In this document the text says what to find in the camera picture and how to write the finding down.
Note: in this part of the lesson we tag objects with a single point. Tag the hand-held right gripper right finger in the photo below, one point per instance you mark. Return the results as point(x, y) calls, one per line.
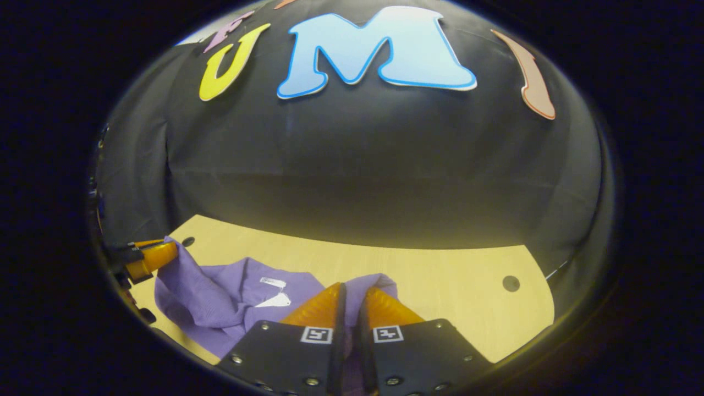
point(366, 352)

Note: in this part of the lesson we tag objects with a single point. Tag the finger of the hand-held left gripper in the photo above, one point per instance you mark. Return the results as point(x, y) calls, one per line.
point(154, 258)
point(148, 242)

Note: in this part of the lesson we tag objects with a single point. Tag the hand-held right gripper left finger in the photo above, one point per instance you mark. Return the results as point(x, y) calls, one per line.
point(338, 352)

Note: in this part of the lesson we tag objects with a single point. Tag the black backdrop cloth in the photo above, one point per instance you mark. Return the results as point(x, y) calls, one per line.
point(357, 165)

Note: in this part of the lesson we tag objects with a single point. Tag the purple knit cardigan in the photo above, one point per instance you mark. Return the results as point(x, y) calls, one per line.
point(209, 297)

